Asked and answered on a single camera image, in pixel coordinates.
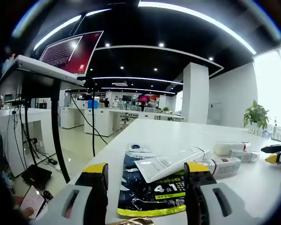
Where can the dark green printed pouch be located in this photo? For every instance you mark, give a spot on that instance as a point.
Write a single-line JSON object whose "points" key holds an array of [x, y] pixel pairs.
{"points": [[145, 194]]}

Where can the row of white office desks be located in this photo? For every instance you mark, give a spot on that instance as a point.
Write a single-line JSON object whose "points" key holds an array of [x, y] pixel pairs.
{"points": [[100, 119]]}

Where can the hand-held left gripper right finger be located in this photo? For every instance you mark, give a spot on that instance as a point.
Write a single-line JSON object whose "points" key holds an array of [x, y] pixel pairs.
{"points": [[208, 199]]}

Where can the white skincare bottle clear cap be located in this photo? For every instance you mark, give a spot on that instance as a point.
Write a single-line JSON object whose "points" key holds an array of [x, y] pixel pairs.
{"points": [[227, 148]]}

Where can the white office desk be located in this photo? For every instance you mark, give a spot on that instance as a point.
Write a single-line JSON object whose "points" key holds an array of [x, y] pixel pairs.
{"points": [[21, 131]]}

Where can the gold foil packet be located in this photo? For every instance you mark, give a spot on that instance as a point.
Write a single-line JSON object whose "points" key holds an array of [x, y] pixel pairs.
{"points": [[133, 221]]}

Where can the blue box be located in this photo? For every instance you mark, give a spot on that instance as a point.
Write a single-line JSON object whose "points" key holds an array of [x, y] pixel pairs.
{"points": [[93, 104]]}

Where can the black box on floor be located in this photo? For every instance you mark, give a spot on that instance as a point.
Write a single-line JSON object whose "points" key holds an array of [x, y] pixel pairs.
{"points": [[36, 175]]}

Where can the silver foil pouch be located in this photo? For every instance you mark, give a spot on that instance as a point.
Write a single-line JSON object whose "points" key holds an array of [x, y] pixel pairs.
{"points": [[131, 156]]}

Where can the potted green plant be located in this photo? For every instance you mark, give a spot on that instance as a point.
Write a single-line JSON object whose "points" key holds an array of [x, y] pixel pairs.
{"points": [[256, 114]]}

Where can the black power strip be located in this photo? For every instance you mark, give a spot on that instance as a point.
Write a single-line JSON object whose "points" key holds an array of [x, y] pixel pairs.
{"points": [[52, 161]]}

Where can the white skincare tube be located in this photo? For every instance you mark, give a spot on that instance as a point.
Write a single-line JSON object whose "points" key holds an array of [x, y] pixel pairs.
{"points": [[168, 164]]}

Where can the small white sachet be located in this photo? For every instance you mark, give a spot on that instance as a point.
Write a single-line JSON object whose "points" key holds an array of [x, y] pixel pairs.
{"points": [[139, 147]]}

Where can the blue tissue packet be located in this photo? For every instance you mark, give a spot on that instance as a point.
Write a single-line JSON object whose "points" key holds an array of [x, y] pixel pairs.
{"points": [[266, 134]]}

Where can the laptop with red screen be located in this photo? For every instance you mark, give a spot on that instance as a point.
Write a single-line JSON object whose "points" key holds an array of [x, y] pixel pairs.
{"points": [[68, 52]]}

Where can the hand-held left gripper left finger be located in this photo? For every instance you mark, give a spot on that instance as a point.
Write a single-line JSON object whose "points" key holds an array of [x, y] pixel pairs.
{"points": [[79, 204]]}

